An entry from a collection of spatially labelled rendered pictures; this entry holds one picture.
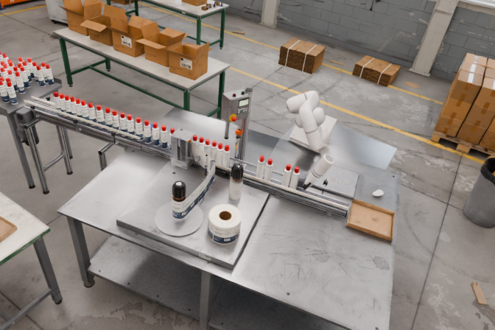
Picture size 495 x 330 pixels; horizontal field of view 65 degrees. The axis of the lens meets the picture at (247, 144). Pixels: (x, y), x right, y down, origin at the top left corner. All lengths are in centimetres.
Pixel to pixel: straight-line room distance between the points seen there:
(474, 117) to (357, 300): 361
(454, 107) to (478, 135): 46
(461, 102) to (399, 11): 269
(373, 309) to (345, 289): 18
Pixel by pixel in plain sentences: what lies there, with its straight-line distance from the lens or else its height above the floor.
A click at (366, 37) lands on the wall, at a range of 789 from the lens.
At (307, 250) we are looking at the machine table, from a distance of 255.
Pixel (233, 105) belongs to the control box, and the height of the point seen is 142.
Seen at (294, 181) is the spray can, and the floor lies 98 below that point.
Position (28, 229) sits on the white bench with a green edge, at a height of 80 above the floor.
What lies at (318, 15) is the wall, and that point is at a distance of 812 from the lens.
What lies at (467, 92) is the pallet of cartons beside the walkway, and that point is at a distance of 543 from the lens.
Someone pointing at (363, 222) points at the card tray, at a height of 83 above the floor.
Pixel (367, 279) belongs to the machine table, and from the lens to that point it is 254.
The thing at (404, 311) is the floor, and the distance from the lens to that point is 358.
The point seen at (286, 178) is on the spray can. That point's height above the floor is 98.
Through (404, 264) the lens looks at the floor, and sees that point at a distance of 388.
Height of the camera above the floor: 276
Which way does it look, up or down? 36 degrees down
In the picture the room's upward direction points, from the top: 7 degrees clockwise
